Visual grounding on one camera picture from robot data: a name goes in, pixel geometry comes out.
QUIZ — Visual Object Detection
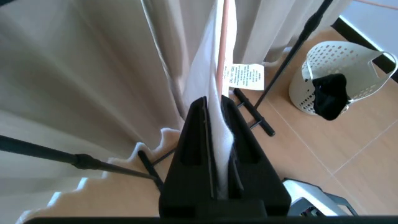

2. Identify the white laundry basket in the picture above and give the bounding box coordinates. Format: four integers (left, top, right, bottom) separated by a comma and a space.
288, 40, 398, 116

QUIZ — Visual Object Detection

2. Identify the beige curtain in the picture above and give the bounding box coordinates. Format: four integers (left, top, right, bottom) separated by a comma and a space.
0, 0, 352, 200

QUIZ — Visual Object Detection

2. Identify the black clothes rack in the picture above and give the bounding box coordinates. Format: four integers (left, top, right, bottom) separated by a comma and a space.
0, 0, 334, 194

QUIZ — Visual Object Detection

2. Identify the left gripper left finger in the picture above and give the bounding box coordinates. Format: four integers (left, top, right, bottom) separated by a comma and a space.
159, 96, 218, 218

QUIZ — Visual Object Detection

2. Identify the white printed t-shirt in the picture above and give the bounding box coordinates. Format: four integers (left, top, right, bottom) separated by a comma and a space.
182, 0, 266, 200

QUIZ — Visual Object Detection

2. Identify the black garment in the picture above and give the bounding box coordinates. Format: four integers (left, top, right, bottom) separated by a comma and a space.
312, 73, 351, 121

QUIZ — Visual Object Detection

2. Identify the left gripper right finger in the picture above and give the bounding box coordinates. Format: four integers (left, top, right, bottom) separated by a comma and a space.
220, 95, 292, 217

